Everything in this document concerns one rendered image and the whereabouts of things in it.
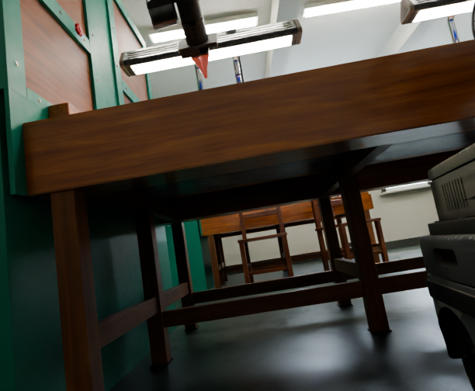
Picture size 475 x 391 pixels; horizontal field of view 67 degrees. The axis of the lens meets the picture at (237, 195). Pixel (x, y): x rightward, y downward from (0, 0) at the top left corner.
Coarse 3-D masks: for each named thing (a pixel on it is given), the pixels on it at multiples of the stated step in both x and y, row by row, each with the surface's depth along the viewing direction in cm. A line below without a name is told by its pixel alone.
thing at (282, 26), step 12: (276, 24) 121; (288, 24) 120; (228, 36) 120; (240, 36) 119; (252, 36) 118; (264, 36) 118; (276, 36) 118; (300, 36) 120; (144, 48) 124; (156, 48) 122; (168, 48) 121; (216, 48) 119; (276, 48) 125; (120, 60) 121; (132, 60) 120; (144, 60) 120; (156, 60) 120; (132, 72) 125
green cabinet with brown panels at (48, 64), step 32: (0, 0) 89; (32, 0) 105; (64, 0) 127; (96, 0) 159; (0, 32) 88; (32, 32) 102; (64, 32) 123; (96, 32) 152; (128, 32) 202; (0, 64) 86; (32, 64) 99; (64, 64) 119; (96, 64) 143; (32, 96) 94; (64, 96) 115; (96, 96) 138; (128, 96) 178
